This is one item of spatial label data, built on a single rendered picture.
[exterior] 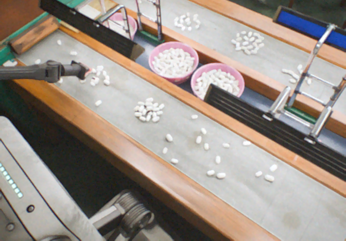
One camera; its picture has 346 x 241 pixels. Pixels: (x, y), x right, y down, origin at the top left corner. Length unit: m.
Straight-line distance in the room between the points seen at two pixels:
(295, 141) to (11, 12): 1.50
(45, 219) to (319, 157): 0.84
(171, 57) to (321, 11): 2.06
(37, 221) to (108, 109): 1.03
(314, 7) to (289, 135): 2.55
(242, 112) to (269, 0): 2.48
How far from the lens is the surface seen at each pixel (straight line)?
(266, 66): 1.79
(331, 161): 1.13
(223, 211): 1.31
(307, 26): 1.53
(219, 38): 1.90
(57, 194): 0.65
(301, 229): 1.39
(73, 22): 1.56
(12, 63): 1.93
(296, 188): 1.44
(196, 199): 1.32
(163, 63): 1.75
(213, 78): 1.69
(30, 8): 1.96
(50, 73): 1.48
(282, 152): 1.47
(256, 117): 1.13
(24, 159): 0.70
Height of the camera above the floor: 2.01
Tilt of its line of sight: 55 degrees down
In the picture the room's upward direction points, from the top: 3 degrees counter-clockwise
